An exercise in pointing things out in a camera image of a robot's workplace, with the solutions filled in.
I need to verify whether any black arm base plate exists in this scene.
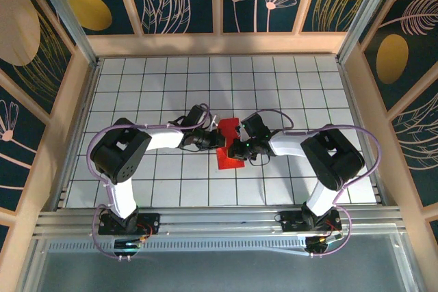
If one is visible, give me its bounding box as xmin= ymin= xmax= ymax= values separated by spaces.
xmin=98 ymin=213 xmax=161 ymax=235
xmin=280 ymin=211 xmax=343 ymax=233

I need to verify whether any purple cable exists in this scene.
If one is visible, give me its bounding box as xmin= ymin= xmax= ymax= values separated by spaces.
xmin=86 ymin=102 xmax=212 ymax=261
xmin=255 ymin=109 xmax=383 ymax=258

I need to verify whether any small controller board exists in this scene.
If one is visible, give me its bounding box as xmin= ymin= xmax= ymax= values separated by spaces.
xmin=114 ymin=236 xmax=146 ymax=250
xmin=305 ymin=234 xmax=343 ymax=250

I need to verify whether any long aluminium mounting rail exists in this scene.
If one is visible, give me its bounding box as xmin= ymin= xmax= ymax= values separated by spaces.
xmin=34 ymin=205 xmax=404 ymax=238

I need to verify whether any slotted grey cable duct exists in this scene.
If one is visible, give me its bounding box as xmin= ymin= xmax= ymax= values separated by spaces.
xmin=44 ymin=239 xmax=309 ymax=255

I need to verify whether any red cloth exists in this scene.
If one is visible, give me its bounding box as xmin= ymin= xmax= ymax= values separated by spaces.
xmin=216 ymin=117 xmax=246 ymax=171

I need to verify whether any aluminium side rail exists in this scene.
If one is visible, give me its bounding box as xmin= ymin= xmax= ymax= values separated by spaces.
xmin=51 ymin=58 xmax=102 ymax=211
xmin=337 ymin=55 xmax=393 ymax=208

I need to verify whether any aluminium corner post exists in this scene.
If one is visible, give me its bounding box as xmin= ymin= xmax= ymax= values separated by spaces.
xmin=27 ymin=0 xmax=101 ymax=67
xmin=336 ymin=0 xmax=410 ymax=64

